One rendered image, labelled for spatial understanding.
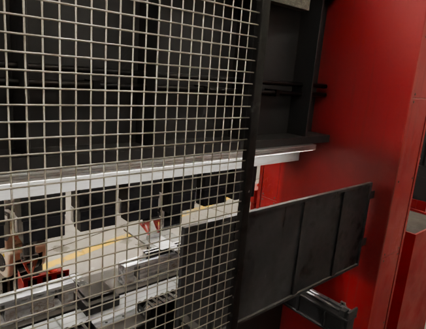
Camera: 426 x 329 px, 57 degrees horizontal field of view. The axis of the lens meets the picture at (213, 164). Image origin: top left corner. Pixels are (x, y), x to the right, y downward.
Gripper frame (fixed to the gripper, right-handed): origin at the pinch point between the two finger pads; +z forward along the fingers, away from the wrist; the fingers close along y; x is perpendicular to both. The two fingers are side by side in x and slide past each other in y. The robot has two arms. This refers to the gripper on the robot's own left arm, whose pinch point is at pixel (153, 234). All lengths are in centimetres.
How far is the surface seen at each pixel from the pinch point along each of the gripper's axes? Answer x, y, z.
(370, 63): -85, 86, -56
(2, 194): -29, -69, -23
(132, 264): -9.9, -19.1, 10.5
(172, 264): -8.0, 1.6, 15.9
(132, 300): -34, -34, 21
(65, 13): -61, -51, -72
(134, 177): -29.4, -20.9, -23.3
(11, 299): -10, -67, 11
